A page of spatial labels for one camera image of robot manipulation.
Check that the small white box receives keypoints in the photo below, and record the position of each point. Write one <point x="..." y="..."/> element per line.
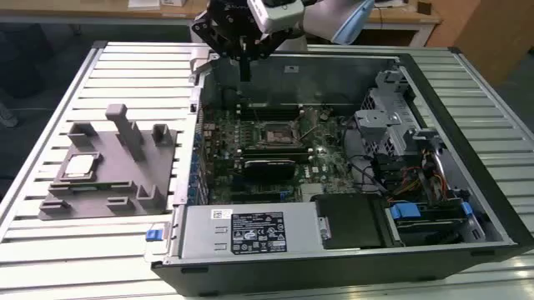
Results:
<point x="172" y="2"/>

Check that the hard disk in blue carrier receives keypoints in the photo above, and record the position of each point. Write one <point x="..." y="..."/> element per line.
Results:
<point x="406" y="212"/>

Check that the silver CPU chip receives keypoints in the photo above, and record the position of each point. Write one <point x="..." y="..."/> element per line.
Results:
<point x="79" y="165"/>

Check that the green motherboard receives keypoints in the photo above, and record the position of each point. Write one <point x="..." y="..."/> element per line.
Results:
<point x="334" y="162"/>

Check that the black graphics card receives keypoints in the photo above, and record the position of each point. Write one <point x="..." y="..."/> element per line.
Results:
<point x="269" y="172"/>

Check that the small silver heatsink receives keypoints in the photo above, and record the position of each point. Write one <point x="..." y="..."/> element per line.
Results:
<point x="313" y="190"/>

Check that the black PC case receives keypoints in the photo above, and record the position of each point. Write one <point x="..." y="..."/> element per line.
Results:
<point x="291" y="275"/>

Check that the white barcode sticker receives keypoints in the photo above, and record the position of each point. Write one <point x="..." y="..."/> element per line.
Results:
<point x="221" y="214"/>

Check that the silver drive cage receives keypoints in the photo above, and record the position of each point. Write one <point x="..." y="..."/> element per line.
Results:
<point x="375" y="120"/>

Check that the black expansion slot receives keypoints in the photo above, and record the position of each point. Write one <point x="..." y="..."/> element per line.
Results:
<point x="258" y="197"/>

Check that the blue plastic clip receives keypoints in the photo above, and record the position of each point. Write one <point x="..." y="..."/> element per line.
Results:
<point x="466" y="208"/>

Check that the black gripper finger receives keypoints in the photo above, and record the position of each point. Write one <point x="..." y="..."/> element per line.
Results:
<point x="217" y="43"/>
<point x="267" y="43"/>

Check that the grey metal leg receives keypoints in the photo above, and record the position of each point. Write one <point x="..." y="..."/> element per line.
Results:
<point x="8" y="115"/>

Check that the green RAM stick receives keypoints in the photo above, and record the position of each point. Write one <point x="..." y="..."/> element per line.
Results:
<point x="90" y="187"/>

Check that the round coin battery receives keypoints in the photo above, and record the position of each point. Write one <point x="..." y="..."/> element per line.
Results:
<point x="323" y="116"/>

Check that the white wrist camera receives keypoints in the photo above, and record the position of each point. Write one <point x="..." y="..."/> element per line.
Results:
<point x="279" y="15"/>

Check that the CPU socket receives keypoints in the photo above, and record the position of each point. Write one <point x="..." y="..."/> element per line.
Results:
<point x="275" y="136"/>

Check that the black rating label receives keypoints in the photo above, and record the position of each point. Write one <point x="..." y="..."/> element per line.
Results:
<point x="258" y="232"/>

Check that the silver power supply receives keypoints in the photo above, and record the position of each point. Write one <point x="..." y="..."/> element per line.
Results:
<point x="201" y="231"/>

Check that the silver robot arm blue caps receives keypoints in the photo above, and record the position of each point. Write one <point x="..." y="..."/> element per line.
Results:
<point x="319" y="22"/>

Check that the grey parts rack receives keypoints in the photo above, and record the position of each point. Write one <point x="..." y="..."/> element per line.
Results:
<point x="112" y="162"/>

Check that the blue case latch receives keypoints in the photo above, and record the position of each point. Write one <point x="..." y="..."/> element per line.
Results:
<point x="152" y="235"/>

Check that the brown wooden cabinet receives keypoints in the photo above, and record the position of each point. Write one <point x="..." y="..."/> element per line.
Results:
<point x="492" y="31"/>

